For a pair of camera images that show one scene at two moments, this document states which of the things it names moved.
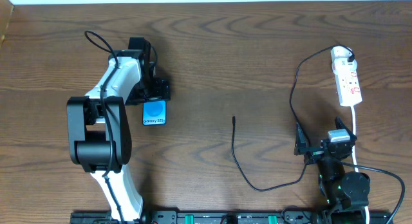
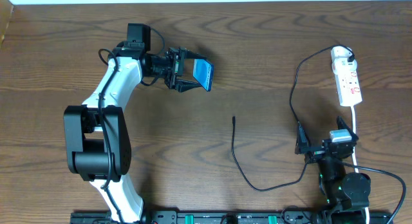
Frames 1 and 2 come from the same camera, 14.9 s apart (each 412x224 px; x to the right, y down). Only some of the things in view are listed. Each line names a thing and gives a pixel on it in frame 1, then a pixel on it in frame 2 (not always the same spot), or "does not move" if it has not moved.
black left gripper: [159, 89] to [176, 68]
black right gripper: [317, 152] does not move
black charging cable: [353, 56] does not move
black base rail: [168, 217] does not move
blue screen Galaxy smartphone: [154, 112] to [203, 71]
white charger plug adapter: [340, 55] does not move
